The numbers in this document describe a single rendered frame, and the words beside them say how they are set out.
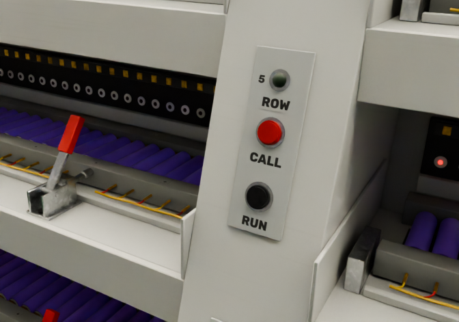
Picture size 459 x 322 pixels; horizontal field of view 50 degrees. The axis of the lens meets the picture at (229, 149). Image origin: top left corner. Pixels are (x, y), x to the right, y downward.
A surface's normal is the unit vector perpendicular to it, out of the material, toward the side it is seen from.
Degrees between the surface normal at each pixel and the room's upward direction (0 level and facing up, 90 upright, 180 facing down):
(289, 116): 90
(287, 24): 90
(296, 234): 90
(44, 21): 106
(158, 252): 16
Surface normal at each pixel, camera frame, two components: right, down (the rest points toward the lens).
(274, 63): -0.45, 0.04
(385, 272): -0.48, 0.32
